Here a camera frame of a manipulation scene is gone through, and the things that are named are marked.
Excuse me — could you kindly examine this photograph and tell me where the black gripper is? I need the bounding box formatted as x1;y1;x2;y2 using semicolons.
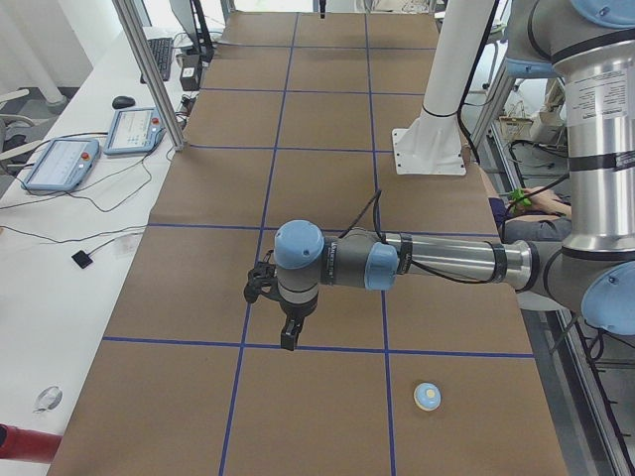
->
280;297;318;351

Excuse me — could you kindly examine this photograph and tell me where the blue service bell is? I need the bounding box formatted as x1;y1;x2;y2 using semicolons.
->
413;382;442;412

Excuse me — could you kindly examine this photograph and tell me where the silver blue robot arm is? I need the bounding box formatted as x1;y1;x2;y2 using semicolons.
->
272;1;634;350

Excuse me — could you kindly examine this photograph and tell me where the brown paper table mat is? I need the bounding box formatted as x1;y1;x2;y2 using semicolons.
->
51;13;567;475

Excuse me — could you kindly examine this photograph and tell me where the small black sensor pad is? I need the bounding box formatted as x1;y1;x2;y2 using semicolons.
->
71;250;93;269

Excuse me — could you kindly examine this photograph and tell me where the far blue teach pendant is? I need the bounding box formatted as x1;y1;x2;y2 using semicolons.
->
103;108;165;156

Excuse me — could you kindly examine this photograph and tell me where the blue teach pendant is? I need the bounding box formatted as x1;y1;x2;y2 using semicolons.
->
22;139;100;192
103;108;165;156

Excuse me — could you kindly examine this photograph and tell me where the clear plastic tape piece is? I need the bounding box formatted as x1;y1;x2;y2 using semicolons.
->
33;386;64;414

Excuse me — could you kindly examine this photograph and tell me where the black power box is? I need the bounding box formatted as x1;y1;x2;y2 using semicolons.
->
180;55;201;91

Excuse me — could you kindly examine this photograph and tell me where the seated person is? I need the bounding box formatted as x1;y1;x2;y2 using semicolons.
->
487;186;572;244

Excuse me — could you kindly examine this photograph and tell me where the near blue teach pendant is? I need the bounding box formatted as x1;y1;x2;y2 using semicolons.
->
22;139;100;192

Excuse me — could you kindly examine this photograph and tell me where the black computer mouse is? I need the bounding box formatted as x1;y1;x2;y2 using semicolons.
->
111;95;136;110

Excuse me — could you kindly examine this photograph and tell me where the red cylinder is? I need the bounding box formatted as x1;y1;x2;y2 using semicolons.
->
1;423;63;464

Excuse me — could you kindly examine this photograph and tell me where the black keyboard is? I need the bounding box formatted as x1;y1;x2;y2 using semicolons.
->
147;38;173;81

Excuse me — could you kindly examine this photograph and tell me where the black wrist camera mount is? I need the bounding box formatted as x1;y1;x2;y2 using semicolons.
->
243;249;281;304

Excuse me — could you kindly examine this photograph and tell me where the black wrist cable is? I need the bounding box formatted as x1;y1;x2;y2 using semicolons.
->
338;187;383;239

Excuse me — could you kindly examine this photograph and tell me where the white camera mast with base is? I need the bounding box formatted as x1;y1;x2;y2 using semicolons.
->
392;0;497;177

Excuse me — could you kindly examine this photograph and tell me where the green handled tool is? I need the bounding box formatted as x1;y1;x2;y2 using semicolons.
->
507;188;532;215

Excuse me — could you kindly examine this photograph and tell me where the aluminium frame post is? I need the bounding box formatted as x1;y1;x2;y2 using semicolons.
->
112;0;185;152

